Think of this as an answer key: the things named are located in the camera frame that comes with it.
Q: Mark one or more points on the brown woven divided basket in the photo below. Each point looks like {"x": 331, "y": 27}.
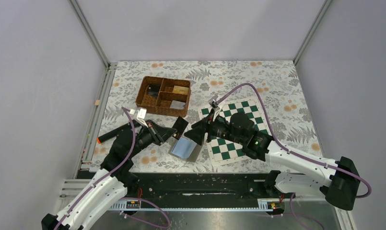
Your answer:
{"x": 160, "y": 105}

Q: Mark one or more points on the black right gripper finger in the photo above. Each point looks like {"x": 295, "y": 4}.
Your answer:
{"x": 197, "y": 135}
{"x": 201, "y": 123}

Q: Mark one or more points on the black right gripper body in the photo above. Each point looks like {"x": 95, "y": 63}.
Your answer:
{"x": 220, "y": 129}

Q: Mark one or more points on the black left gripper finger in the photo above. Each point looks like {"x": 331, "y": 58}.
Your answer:
{"x": 160, "y": 131}
{"x": 168, "y": 140}

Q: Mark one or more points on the black microphone orange tip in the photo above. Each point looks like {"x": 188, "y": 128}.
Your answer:
{"x": 124, "y": 130}

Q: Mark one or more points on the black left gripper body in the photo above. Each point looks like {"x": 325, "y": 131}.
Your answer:
{"x": 148, "y": 136}

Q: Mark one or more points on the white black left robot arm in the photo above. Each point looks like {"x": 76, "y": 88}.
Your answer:
{"x": 113, "y": 180}

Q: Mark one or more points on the floral patterned table mat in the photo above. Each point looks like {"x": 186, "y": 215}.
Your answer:
{"x": 275, "y": 82}

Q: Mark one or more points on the silver cards in basket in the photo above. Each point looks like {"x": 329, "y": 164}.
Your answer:
{"x": 177, "y": 105}

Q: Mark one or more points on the gold cards in basket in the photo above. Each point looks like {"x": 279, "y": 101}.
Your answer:
{"x": 181, "y": 90}

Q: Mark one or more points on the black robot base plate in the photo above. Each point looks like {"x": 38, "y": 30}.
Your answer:
{"x": 177, "y": 191}

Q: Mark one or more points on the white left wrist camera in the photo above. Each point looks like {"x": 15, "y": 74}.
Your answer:
{"x": 139, "y": 115}

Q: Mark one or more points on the green white chessboard mat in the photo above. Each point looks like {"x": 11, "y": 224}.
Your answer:
{"x": 222, "y": 151}

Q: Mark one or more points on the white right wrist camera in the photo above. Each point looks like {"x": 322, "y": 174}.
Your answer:
{"x": 215, "y": 106}

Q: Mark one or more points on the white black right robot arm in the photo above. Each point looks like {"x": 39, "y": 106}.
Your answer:
{"x": 337, "y": 181}

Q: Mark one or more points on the black cards in basket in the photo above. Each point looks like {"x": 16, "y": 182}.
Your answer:
{"x": 153, "y": 90}

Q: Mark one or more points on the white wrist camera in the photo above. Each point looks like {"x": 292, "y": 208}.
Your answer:
{"x": 215, "y": 106}
{"x": 139, "y": 115}

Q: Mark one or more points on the silver metal card holder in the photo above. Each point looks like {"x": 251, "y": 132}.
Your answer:
{"x": 185, "y": 149}

